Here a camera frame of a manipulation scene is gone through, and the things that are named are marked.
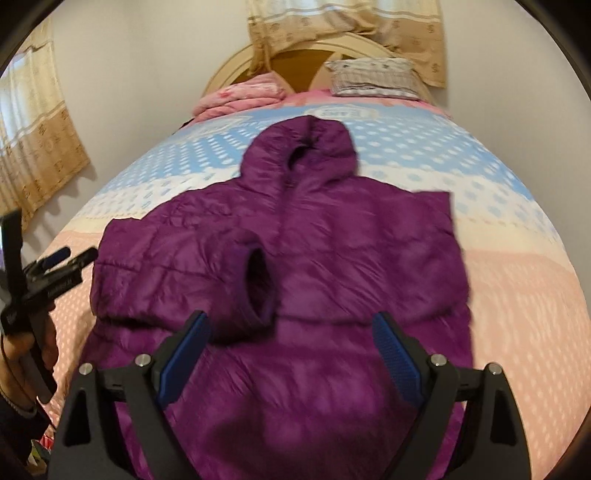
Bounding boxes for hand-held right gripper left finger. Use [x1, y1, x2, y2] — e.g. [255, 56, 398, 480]
[48, 310, 213, 480]

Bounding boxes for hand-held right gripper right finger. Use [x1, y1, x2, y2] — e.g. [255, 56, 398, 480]
[372, 311, 532, 480]

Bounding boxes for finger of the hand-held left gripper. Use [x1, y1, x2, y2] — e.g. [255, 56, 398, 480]
[55, 248, 99, 278]
[33, 247, 72, 272]

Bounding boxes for purple puffer jacket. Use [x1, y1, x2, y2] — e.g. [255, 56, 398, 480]
[81, 115, 476, 480]

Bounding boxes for person's left forearm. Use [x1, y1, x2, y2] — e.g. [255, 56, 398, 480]
[0, 391, 52, 441]

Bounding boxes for person's left hand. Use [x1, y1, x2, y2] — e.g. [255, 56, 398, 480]
[0, 320, 59, 408]

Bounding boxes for beige patterned curtain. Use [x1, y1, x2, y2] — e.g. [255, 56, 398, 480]
[0, 30, 92, 232]
[245, 0, 448, 89]

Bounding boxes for pastel patterned bed sheet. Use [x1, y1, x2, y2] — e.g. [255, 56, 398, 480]
[28, 90, 580, 480]

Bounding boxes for pink folded quilt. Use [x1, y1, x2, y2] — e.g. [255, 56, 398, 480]
[191, 71, 289, 121]

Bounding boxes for striped floral pillow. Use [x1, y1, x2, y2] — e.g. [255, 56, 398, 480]
[324, 58, 423, 99]

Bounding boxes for cream wooden headboard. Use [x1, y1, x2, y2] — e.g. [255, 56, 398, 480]
[202, 33, 435, 103]

